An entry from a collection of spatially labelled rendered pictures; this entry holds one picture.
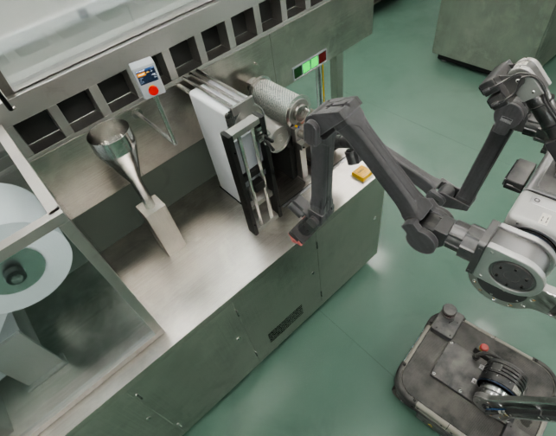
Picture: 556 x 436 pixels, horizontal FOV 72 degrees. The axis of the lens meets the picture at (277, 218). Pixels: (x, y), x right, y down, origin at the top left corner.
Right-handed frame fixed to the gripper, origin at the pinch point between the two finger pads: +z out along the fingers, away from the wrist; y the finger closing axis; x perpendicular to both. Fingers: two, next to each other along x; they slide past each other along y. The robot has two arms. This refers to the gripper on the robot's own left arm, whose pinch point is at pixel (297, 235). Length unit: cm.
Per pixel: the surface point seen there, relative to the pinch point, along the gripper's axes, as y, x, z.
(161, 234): 32, -41, 23
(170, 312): 50, -15, 25
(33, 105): 38, -92, -12
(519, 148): -226, 81, 75
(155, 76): 12, -64, -35
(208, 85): -15, -66, -10
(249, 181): -1.6, -28.1, -1.6
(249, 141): -7.3, -36.8, -13.9
